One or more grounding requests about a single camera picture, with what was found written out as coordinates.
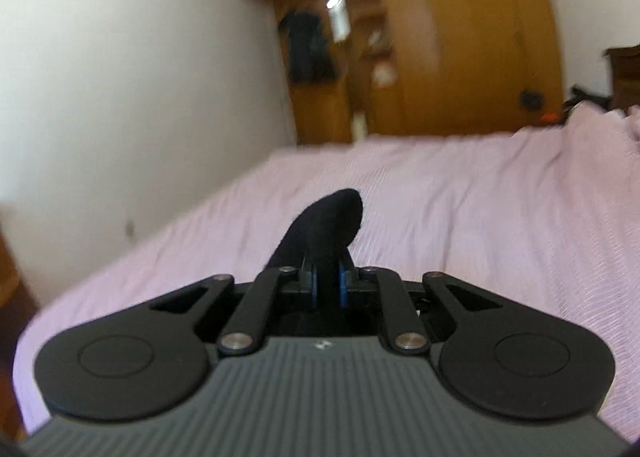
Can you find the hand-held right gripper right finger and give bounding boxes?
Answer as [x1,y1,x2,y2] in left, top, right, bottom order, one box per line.
[337,266,503,355]

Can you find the dark hanging clothes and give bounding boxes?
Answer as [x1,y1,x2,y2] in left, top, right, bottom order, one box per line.
[279,10,336,84]

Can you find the dark cloth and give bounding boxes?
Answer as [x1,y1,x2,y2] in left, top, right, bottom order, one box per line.
[564,84,613,120]

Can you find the dark wooden headboard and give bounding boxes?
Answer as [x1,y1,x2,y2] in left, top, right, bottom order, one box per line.
[605,43,640,110]

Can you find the black button cardigan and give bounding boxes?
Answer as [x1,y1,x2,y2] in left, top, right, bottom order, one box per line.
[262,188,365,338]

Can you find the pink checked bed sheet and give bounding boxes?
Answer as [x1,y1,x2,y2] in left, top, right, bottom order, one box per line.
[12,104,640,443]

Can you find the wooden wardrobe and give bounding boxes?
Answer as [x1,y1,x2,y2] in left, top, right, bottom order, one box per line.
[239,0,566,145]

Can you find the brown wooden furniture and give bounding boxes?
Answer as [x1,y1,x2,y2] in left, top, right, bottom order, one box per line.
[0,227,41,440]

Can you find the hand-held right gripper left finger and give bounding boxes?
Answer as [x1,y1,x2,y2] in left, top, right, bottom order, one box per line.
[150,266,321,355]

